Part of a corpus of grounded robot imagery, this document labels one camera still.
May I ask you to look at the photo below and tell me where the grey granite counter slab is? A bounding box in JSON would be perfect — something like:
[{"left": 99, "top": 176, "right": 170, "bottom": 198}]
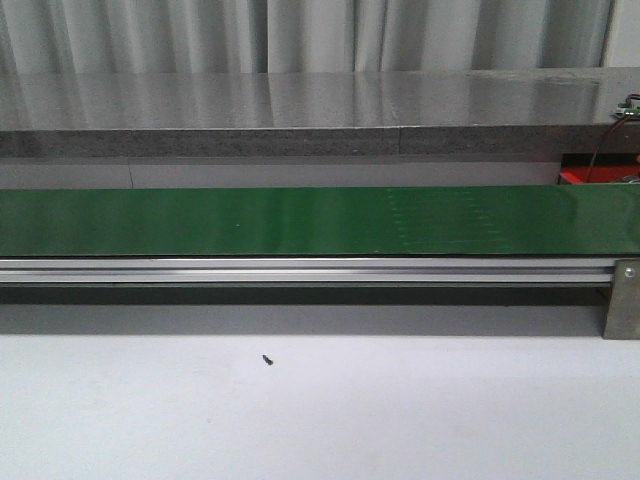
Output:
[{"left": 1, "top": 67, "right": 639, "bottom": 157}]

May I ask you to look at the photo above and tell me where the green conveyor belt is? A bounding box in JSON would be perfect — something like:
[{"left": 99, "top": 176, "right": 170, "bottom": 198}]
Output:
[{"left": 1, "top": 184, "right": 639, "bottom": 257}]

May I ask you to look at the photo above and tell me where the red plastic tray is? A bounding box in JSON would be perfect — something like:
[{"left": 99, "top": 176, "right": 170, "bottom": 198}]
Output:
[{"left": 557, "top": 153, "right": 638, "bottom": 185}]

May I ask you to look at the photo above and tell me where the small green circuit board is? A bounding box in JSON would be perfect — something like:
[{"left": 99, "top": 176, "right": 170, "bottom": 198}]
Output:
[{"left": 612, "top": 96, "right": 640, "bottom": 120}]

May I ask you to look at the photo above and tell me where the grey pleated curtain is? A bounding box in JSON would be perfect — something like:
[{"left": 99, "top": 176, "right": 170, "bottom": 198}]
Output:
[{"left": 1, "top": 1, "right": 639, "bottom": 74}]

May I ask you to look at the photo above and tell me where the aluminium conveyor side rail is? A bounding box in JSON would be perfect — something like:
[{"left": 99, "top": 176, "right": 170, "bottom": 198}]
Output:
[{"left": 1, "top": 257, "right": 617, "bottom": 284}]

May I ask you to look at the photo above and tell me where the steel conveyor support bracket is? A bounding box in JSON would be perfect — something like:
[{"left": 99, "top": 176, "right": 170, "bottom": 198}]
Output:
[{"left": 603, "top": 259, "right": 640, "bottom": 340}]

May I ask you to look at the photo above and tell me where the red and black wire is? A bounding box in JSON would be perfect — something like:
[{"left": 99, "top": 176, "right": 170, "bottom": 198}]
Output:
[{"left": 585, "top": 93, "right": 640, "bottom": 184}]

